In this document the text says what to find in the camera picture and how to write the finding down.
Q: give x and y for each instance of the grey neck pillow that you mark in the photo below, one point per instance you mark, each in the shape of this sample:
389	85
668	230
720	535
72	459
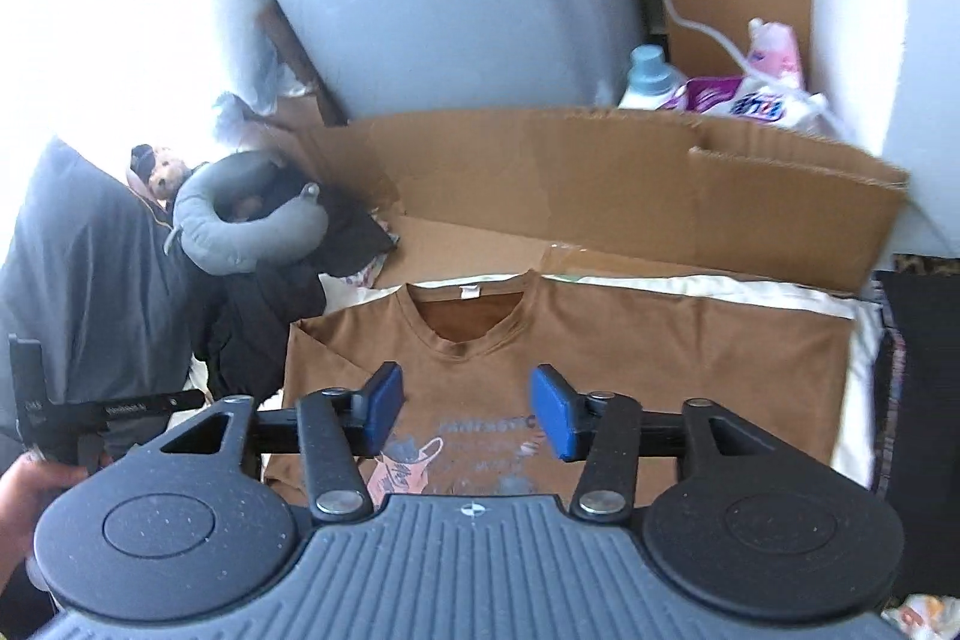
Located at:
202	212

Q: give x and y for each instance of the brown printed t-shirt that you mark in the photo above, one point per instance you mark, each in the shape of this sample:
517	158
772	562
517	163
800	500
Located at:
675	347

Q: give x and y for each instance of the pink white plastic bag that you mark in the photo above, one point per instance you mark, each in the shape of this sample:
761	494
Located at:
776	51

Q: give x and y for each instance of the low folded cardboard sheet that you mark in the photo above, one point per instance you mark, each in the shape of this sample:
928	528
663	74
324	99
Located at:
562	175

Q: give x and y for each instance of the white fluffy pillow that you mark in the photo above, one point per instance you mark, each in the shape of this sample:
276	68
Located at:
210	10

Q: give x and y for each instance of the white detergent bottle blue cap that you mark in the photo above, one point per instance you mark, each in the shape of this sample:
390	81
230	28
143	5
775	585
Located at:
649	85

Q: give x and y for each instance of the black crumpled garment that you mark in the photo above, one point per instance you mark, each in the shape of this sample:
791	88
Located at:
262	310

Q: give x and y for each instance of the person's left hand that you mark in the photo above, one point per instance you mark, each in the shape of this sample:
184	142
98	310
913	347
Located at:
30	505

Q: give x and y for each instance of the dark grey duvet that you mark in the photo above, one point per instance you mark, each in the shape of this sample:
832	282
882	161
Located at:
90	280

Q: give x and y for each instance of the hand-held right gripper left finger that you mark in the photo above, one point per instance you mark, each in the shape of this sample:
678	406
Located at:
384	404

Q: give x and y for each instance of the purple white detergent bag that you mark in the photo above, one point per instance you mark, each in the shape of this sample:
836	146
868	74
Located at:
720	96

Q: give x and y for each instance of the cream bear print blanket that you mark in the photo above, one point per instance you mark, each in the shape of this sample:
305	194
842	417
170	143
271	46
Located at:
859	385

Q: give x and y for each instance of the white cabinet panel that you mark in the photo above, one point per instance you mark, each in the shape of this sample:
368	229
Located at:
900	10

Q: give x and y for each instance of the leopard print cloth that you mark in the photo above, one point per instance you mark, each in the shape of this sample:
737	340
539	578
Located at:
926	263

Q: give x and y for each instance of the small plush toy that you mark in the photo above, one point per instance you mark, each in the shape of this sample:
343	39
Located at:
161	175

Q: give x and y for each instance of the black folded garment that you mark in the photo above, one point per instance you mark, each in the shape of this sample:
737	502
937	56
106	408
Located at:
930	422

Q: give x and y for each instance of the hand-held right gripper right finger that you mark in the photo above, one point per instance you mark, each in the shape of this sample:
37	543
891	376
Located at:
551	411

